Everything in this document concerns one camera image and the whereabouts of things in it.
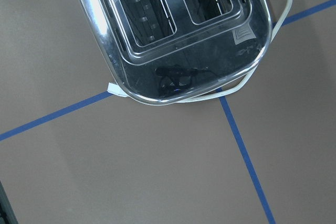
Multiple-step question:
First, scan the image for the cream toaster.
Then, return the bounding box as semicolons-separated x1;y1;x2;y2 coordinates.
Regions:
80;0;272;106

